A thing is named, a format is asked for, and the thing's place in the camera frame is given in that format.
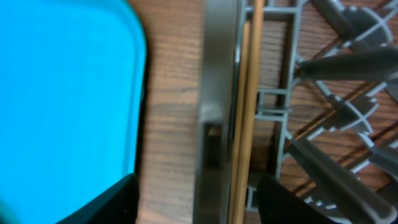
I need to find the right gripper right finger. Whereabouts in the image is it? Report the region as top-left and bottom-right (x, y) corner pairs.
(256, 175), (335, 224)

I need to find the teal serving tray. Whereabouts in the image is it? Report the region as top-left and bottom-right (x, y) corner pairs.
(1, 0), (147, 223)

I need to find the grey dishwasher rack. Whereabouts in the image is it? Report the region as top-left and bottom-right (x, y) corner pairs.
(192, 0), (397, 223)

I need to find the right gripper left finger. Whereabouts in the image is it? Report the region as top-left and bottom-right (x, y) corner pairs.
(59, 174), (139, 224)

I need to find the wooden chopstick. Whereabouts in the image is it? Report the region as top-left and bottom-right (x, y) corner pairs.
(228, 21), (251, 224)
(231, 0), (264, 223)

